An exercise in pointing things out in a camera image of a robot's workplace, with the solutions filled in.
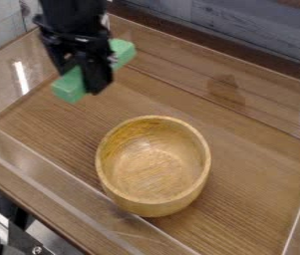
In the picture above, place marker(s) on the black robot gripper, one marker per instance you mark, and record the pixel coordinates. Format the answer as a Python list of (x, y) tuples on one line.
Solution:
[(73, 31)]

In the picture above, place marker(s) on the green rectangular block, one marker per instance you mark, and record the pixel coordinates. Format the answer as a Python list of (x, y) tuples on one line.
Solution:
[(69, 88)]

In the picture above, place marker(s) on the brown wooden bowl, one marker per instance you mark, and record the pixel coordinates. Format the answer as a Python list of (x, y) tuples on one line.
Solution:
[(154, 164)]

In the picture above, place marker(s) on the clear acrylic tray wall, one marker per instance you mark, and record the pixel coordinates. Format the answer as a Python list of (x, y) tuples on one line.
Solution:
[(75, 208)]

